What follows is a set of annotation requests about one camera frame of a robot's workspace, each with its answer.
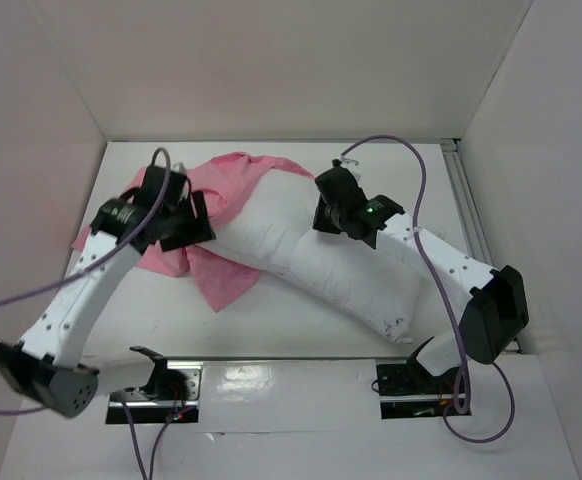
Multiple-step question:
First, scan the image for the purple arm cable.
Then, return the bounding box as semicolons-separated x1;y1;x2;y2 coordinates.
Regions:
0;147;192;480
339;134;516;443

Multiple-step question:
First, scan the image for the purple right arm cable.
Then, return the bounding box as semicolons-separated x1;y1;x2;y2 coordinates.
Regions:
339;134;516;443

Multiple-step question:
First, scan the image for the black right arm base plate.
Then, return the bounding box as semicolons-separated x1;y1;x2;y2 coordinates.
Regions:
370;361;459;420

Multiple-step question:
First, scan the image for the aluminium table edge rail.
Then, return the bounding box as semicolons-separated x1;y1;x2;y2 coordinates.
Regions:
82;352;408;365

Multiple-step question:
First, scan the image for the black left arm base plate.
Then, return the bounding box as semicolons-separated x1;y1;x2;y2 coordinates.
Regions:
99;346;203;425

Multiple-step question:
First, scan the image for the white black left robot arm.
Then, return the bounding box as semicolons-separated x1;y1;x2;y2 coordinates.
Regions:
0;166;215;418

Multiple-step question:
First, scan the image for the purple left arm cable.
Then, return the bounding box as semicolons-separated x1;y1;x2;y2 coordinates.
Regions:
0;147;192;480

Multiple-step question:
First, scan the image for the pink fabric pillowcase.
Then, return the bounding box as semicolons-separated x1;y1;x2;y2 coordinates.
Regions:
69;152;317;314

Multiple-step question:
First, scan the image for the white pillow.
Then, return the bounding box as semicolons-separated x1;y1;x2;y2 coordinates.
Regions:
204;169;421;343

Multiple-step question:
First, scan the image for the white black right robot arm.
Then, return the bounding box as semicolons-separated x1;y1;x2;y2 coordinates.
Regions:
314;166;529;365

